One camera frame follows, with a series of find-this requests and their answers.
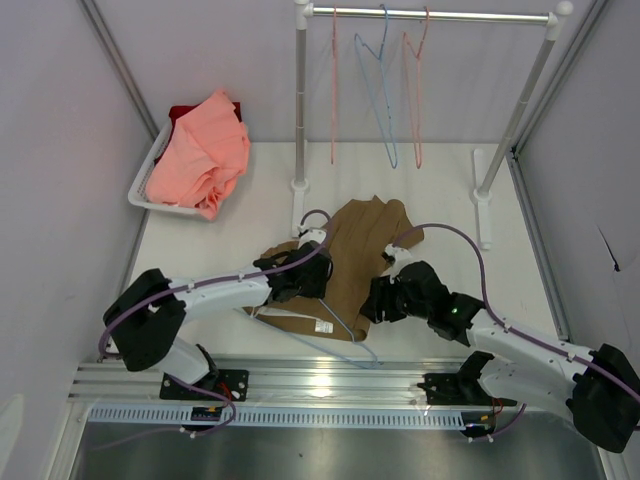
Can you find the tan pleated skirt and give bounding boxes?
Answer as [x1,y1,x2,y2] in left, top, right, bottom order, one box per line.
[255,196,413,342]

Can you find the blue wire hanger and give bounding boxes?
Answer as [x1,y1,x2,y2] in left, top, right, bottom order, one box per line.
[245,300,384,371]
[354,4,399,170]

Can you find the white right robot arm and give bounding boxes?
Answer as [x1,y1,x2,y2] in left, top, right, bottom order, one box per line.
[360,261,639,453]

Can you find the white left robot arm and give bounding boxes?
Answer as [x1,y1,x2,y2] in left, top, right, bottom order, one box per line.
[100,240,333,400]

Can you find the salmon pink garment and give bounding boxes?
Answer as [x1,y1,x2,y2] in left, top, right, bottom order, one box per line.
[146,89,251,221]

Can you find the white perforated laundry basket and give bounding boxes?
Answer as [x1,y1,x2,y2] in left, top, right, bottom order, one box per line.
[127,121,205,221]

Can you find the dark red garment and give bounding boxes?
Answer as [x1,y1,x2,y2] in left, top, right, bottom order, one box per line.
[153,101,246,175]

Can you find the white garment rack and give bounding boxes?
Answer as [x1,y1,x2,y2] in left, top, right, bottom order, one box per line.
[289,0,575,250]

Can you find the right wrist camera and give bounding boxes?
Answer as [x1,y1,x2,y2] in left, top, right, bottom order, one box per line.
[383,244,414,278]

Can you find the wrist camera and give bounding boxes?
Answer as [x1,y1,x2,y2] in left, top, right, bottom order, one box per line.
[383,244,414,278]
[297,225,328,248]

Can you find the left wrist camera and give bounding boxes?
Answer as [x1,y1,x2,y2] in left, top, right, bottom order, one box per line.
[297,225,328,248]

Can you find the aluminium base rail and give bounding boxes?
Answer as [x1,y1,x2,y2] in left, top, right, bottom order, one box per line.
[67,357,462,408]

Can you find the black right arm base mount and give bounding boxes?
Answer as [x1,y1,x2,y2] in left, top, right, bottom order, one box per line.
[417,351,496,407]

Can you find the pink wire hanger right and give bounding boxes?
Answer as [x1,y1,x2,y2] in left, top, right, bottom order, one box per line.
[402,7,430,170]

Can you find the pink wire hanger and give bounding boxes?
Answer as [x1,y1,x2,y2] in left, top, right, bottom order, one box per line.
[330,4,338,165]
[402,7,430,170]

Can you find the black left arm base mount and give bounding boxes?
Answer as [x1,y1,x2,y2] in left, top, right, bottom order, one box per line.
[159,344,250,402]

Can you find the slotted white cable duct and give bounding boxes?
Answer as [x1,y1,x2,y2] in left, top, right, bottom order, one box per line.
[88,403,465,431]

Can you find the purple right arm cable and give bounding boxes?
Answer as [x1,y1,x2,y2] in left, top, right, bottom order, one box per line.
[392,223,640,441]

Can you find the pink wire hanger left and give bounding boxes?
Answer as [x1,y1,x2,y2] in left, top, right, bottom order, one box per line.
[330,4,338,165]

